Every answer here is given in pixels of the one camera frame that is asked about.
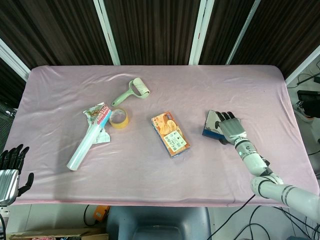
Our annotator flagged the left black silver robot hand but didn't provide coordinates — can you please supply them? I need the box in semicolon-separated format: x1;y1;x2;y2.
0;144;35;207

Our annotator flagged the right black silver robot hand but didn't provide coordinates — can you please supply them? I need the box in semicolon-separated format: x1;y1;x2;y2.
214;111;247;146

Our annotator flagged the dark blue rectangular box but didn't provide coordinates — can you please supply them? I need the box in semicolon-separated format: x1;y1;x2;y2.
201;109;227;143

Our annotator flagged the orange blue snack box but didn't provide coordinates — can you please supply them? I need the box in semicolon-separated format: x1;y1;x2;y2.
150;111;192;160

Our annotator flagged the brown cardboard box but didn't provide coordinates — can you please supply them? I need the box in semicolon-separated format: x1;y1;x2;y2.
7;226;110;240

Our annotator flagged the white orange sneaker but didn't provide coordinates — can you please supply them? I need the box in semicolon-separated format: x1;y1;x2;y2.
296;108;320;123

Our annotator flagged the black electronic device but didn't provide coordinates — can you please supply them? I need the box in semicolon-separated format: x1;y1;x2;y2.
296;90;320;102

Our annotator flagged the plastic food wrap roll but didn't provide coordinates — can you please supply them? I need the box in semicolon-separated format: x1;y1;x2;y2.
66;106;113;172

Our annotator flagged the pink tablecloth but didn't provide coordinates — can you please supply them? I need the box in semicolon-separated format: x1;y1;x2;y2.
9;64;316;208

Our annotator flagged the orange device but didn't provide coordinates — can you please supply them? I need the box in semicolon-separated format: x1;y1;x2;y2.
92;205;111;222

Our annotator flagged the yellow tape roll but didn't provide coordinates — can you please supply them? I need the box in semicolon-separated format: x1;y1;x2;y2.
108;107;130;130

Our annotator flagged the crumpled printed paper wrapper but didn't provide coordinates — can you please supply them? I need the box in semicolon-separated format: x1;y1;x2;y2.
82;101;111;144

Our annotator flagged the green lint roller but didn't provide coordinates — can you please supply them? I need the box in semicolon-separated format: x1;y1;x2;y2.
110;77;152;108

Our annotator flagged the grey plastic chair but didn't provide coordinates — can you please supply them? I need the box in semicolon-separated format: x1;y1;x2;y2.
106;206;212;240

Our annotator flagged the dark slatted folding screen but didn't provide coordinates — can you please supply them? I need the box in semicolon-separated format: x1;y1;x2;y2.
0;0;320;83

